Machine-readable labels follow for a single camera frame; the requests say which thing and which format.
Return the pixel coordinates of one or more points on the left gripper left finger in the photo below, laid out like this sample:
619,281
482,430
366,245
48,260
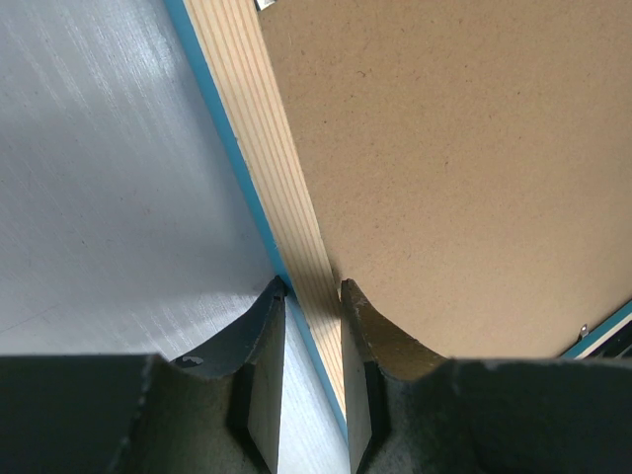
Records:
215,409

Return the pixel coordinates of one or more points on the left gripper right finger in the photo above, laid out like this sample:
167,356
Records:
411,410

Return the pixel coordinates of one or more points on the blue wooden picture frame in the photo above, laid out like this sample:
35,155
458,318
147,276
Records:
261,148

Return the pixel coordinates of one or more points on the brown fibreboard frame backing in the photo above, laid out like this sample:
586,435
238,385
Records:
469,173

